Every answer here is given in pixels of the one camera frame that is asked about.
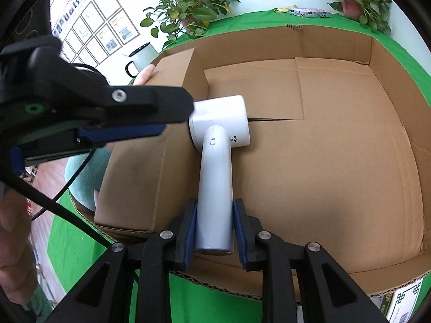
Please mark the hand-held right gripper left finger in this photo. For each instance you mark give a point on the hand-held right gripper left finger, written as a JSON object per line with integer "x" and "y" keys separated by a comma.
{"x": 190, "y": 232}

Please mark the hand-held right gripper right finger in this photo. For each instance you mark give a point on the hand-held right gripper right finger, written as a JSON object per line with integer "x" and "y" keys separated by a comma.
{"x": 239, "y": 232}

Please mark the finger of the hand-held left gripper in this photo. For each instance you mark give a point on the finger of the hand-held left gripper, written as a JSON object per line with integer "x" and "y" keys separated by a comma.
{"x": 128, "y": 131}
{"x": 141, "y": 102}

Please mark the white hair dryer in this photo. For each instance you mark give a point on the white hair dryer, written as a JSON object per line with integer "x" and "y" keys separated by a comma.
{"x": 215, "y": 191}

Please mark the brown cardboard box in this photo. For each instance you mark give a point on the brown cardboard box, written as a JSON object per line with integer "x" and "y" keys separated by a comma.
{"x": 134, "y": 181}

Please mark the large cardboard box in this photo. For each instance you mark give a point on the large cardboard box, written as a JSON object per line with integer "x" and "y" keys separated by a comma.
{"x": 336, "y": 175}

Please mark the person's left hand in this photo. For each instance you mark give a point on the person's left hand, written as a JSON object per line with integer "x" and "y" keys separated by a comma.
{"x": 13, "y": 242}

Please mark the white mug with black rim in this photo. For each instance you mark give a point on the white mug with black rim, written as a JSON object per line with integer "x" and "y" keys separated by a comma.
{"x": 143, "y": 57}

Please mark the bushy potted plant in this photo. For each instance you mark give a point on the bushy potted plant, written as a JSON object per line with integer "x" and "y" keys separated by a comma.
{"x": 188, "y": 10}

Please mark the yellow packet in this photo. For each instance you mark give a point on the yellow packet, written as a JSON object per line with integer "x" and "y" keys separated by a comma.
{"x": 283, "y": 9}

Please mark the green and white carton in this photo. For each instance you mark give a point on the green and white carton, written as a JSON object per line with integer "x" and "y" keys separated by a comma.
{"x": 400, "y": 304}

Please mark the blue patterned packet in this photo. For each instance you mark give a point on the blue patterned packet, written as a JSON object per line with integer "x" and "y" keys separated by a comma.
{"x": 309, "y": 12}

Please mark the wall of framed certificates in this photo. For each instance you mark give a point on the wall of framed certificates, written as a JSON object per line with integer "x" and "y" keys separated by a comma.
{"x": 101, "y": 27}

